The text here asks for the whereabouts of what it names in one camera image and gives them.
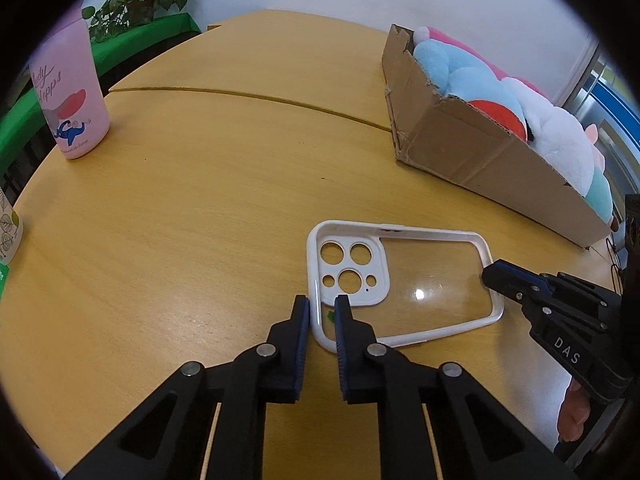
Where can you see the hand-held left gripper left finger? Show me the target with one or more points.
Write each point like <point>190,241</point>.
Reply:
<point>301,340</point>

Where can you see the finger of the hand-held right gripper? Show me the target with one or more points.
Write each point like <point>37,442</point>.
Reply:
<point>507,282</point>
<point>537,282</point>

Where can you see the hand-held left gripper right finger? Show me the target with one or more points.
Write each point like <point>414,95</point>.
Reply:
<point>342,345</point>

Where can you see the white clear phone case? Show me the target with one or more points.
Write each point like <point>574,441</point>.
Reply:
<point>345,240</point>

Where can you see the cardboard box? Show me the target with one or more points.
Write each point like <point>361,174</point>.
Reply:
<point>475,160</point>

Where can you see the pink plush toy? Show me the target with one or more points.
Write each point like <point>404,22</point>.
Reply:
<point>480,60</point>

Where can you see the person's right hand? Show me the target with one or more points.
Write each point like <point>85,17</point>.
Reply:
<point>575,410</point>

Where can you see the pale teal plush toy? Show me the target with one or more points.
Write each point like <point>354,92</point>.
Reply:
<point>600,200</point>

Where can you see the white plush toy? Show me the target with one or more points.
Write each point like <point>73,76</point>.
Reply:
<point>565,145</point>

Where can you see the red plush toy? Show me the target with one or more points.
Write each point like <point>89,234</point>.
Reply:
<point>500,115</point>

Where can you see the blue banner strip on glass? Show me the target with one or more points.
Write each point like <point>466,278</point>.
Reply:
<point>617,100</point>

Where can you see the light blue plush toy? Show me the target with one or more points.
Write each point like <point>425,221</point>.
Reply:
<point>470,80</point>

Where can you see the leaf print paper cup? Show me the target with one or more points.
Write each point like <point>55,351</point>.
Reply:
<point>9,230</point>

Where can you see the pink printed bottle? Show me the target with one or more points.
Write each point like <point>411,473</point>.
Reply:
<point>70,90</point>

